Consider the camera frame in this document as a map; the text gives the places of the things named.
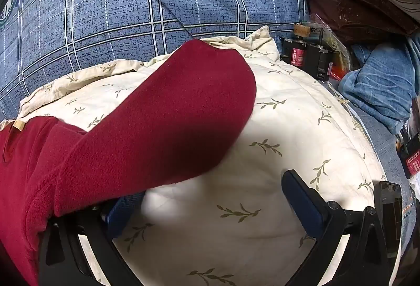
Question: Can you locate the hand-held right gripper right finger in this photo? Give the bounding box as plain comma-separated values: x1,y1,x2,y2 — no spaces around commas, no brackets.
281,169,396,286

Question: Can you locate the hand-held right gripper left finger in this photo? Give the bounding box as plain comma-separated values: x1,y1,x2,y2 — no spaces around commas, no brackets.
39,192,145,286

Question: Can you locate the dark red fleece garment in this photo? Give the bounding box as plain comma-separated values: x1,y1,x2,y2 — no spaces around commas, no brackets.
0,40,257,286

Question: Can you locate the cream leaf print pillow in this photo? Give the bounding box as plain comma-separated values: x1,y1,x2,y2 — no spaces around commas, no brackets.
18,26,386,286

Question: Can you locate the black glossy device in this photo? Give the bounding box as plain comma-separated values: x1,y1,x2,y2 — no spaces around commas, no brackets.
374,180,403,260

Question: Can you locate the blue-grey bed sheet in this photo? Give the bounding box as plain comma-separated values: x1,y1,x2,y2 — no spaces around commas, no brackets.
328,79,416,257

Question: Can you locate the black device with red label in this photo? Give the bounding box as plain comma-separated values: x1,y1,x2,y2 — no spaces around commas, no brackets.
279,32,338,81
395,132,420,180

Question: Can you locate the blue denim cloth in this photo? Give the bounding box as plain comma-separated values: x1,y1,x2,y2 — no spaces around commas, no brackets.
338,41,420,134

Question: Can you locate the clear plastic bag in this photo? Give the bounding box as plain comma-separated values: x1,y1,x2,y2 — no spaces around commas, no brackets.
308,13,350,80

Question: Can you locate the brown cloth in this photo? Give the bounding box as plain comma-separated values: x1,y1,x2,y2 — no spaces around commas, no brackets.
307,0,419,44

